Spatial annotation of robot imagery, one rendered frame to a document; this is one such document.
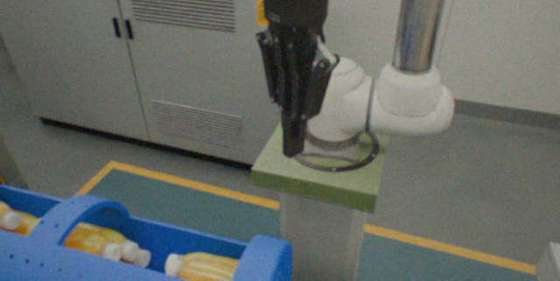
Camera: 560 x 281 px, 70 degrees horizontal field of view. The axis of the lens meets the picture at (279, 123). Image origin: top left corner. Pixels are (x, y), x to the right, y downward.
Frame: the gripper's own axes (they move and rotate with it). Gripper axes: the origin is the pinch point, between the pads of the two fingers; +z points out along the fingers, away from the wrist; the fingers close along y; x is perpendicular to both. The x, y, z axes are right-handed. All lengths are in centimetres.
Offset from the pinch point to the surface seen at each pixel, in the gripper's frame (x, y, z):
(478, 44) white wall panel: 268, -80, 84
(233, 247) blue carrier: -0.5, -18.5, 40.5
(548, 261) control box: 50, 30, 43
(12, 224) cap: -36, -58, 39
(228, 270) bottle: -8.2, -8.2, 31.4
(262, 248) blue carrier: -2.6, -5.1, 26.9
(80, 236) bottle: -26, -34, 31
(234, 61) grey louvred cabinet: 88, -141, 64
